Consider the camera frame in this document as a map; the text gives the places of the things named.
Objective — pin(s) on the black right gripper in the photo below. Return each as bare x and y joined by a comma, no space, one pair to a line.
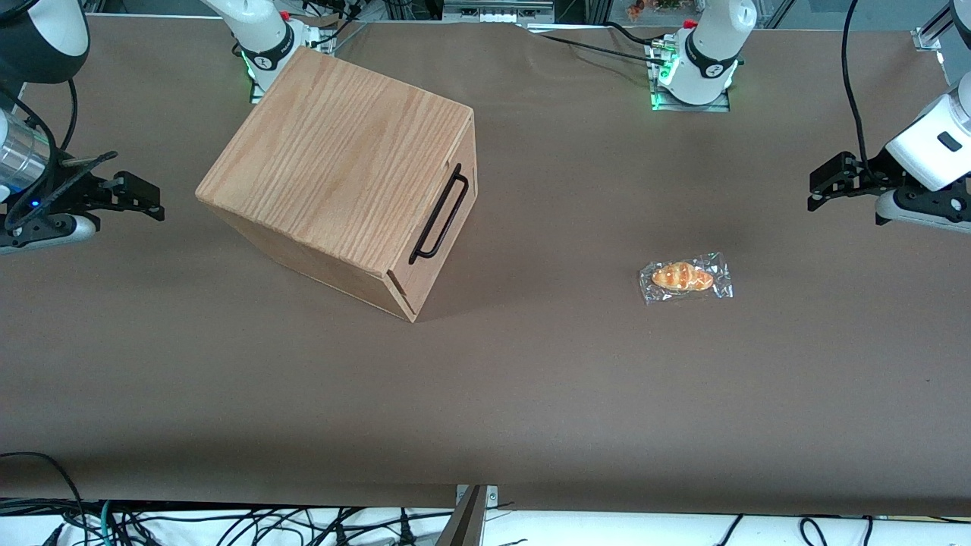
67,196

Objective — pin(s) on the small orange object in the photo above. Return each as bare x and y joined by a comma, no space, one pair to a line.
635,9

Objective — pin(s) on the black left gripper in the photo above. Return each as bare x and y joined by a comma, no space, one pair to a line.
867,179

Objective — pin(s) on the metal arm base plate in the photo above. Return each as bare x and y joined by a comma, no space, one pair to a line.
318,38
717,106

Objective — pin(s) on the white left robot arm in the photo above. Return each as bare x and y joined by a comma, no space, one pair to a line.
709,53

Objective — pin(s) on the small aluminium corner bracket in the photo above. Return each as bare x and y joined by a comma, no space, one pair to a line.
929,39

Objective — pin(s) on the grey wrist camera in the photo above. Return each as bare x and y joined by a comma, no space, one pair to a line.
45,233
922,212

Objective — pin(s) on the light wooden drawer front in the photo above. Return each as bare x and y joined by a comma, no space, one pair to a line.
422,279

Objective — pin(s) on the wooden cutting board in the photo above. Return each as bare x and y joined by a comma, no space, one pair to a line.
334,152

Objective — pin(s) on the grey metal mount bracket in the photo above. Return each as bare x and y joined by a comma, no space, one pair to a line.
464,523

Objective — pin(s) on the brown table cover sheet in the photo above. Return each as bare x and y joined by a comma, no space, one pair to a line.
531,379

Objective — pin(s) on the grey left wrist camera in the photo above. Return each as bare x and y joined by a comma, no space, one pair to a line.
922,212

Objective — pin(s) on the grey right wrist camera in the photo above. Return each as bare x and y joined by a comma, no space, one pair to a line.
45,233

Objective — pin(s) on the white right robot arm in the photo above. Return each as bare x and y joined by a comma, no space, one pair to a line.
258,30

